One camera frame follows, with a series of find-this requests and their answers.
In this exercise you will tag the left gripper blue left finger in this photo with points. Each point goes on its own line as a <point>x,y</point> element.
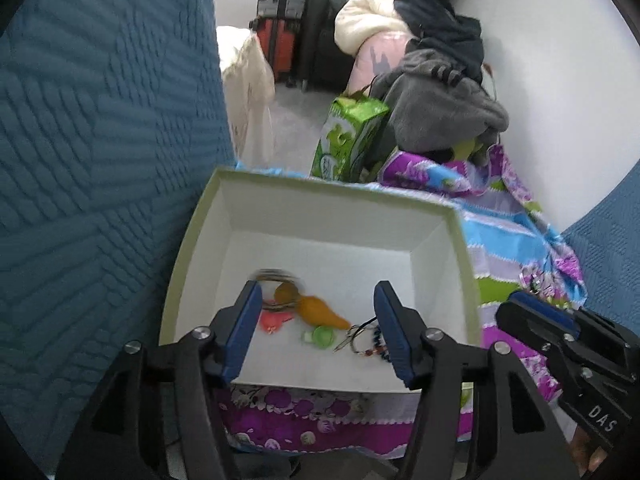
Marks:
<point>237,329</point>

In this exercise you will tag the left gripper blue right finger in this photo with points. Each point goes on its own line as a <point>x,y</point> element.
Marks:
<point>391,316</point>

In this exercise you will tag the pink hair clip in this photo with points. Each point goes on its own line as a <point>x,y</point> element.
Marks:
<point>271,321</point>

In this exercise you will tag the orange gourd pendant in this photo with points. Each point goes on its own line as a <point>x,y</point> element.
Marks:
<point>311,309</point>

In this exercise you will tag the pale green cardboard box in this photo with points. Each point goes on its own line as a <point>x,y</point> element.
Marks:
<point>338,241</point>

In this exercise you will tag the person's right hand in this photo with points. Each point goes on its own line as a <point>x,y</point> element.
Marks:
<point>591,459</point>

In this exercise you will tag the right blue textured cushion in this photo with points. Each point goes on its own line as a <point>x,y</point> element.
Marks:
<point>607,244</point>

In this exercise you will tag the blue textured cushion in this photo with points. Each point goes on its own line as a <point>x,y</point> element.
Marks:
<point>112,122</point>
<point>607,244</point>

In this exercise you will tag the colourful striped floral cloth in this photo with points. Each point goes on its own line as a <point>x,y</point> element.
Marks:
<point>511,246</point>

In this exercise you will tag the green cardboard carton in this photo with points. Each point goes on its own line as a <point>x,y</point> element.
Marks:
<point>346,136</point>

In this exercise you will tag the grey fleece garment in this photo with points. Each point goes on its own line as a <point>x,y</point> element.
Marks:
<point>433,106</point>

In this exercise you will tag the cream lace covered stool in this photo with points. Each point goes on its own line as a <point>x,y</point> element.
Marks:
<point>249,89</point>

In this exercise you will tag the left blue textured cushion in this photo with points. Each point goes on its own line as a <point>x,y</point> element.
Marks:
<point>112,122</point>

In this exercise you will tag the black armchair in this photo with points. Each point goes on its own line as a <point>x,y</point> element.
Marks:
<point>321,63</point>

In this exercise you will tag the pink printed garment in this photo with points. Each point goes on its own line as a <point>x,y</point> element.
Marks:
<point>378,55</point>

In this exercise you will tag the red suitcase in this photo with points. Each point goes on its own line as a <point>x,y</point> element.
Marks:
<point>277,37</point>

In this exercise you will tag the dark navy hoodie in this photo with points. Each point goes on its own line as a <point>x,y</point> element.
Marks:
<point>434,25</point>

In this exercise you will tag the cream white blanket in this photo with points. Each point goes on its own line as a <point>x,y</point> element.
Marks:
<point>359,20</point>

